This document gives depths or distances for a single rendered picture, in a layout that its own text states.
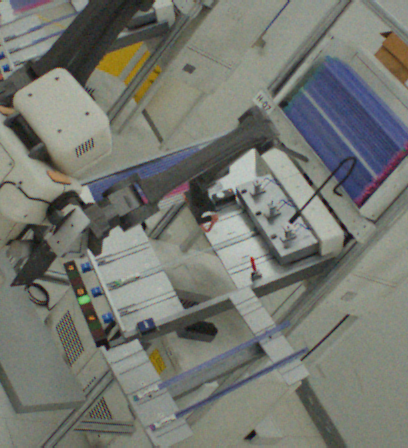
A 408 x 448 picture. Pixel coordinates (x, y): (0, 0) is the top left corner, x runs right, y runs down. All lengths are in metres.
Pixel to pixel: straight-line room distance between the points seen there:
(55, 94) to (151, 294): 0.92
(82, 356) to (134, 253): 0.64
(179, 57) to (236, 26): 0.30
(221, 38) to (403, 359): 1.82
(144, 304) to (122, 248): 0.24
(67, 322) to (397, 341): 1.73
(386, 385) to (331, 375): 0.36
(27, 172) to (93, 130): 0.17
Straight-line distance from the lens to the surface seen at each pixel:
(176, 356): 2.66
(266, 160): 2.70
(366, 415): 4.12
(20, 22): 3.76
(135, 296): 2.46
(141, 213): 1.75
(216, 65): 3.73
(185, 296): 2.88
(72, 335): 3.14
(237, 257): 2.52
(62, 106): 1.73
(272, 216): 2.55
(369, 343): 4.14
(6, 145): 1.73
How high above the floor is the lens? 1.99
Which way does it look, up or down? 23 degrees down
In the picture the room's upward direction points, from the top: 40 degrees clockwise
